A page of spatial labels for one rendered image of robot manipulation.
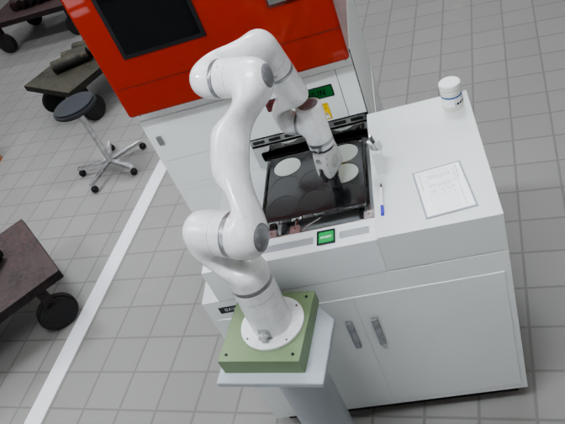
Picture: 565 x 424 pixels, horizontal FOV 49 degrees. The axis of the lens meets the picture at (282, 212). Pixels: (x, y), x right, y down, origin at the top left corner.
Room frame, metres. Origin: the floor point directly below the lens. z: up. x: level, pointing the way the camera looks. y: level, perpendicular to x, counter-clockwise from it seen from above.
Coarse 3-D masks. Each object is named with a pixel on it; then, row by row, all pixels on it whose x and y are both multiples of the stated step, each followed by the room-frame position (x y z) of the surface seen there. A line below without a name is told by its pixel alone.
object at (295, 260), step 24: (288, 240) 1.42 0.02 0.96; (312, 240) 1.38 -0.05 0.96; (336, 240) 1.34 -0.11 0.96; (360, 240) 1.30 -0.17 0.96; (288, 264) 1.36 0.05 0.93; (312, 264) 1.34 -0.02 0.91; (336, 264) 1.32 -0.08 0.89; (360, 264) 1.29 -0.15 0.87; (384, 264) 1.27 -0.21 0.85; (216, 288) 1.44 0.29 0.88; (288, 288) 1.37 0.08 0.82
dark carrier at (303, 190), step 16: (336, 144) 1.86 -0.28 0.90; (352, 144) 1.82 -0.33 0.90; (272, 160) 1.94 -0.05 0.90; (304, 160) 1.85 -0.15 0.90; (352, 160) 1.73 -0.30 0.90; (272, 176) 1.84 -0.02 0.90; (288, 176) 1.81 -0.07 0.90; (304, 176) 1.77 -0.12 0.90; (272, 192) 1.76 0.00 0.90; (288, 192) 1.72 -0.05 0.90; (304, 192) 1.68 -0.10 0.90; (320, 192) 1.65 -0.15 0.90; (336, 192) 1.61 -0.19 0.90; (352, 192) 1.58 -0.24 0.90; (272, 208) 1.68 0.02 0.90; (288, 208) 1.64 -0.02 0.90; (304, 208) 1.60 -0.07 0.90; (320, 208) 1.57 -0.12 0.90; (336, 208) 1.54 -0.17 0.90
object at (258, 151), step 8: (336, 128) 1.89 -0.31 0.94; (344, 128) 1.88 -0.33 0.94; (352, 128) 1.87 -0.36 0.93; (360, 128) 1.86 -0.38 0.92; (296, 136) 1.95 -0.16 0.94; (272, 144) 1.97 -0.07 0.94; (280, 144) 1.96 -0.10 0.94; (288, 144) 1.95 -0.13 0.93; (296, 144) 1.94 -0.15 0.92; (256, 152) 1.99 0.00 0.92; (296, 152) 1.96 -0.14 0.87; (264, 160) 1.99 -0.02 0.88
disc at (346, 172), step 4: (344, 164) 1.73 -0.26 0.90; (348, 164) 1.72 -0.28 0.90; (352, 164) 1.71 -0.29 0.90; (340, 168) 1.72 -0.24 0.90; (344, 168) 1.71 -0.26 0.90; (348, 168) 1.70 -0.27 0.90; (352, 168) 1.69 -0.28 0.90; (356, 168) 1.68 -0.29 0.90; (340, 172) 1.70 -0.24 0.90; (344, 172) 1.69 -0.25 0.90; (348, 172) 1.68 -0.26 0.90; (352, 172) 1.67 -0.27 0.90; (356, 172) 1.66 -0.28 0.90; (340, 176) 1.68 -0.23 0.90; (344, 176) 1.67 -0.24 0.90; (348, 176) 1.66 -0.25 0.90; (352, 176) 1.65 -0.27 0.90; (344, 180) 1.65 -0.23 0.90; (348, 180) 1.64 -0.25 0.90
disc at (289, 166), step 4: (284, 160) 1.91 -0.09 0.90; (288, 160) 1.89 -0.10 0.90; (292, 160) 1.88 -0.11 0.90; (296, 160) 1.87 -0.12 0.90; (280, 164) 1.89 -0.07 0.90; (284, 164) 1.88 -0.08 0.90; (288, 164) 1.87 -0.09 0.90; (292, 164) 1.86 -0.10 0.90; (296, 164) 1.85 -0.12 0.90; (276, 168) 1.88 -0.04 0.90; (280, 168) 1.87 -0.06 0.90; (284, 168) 1.86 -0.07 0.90; (288, 168) 1.84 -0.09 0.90; (292, 168) 1.84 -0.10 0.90; (296, 168) 1.83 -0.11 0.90; (276, 172) 1.85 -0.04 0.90; (280, 172) 1.84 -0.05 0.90; (284, 172) 1.83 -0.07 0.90; (288, 172) 1.82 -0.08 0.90; (292, 172) 1.81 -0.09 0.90
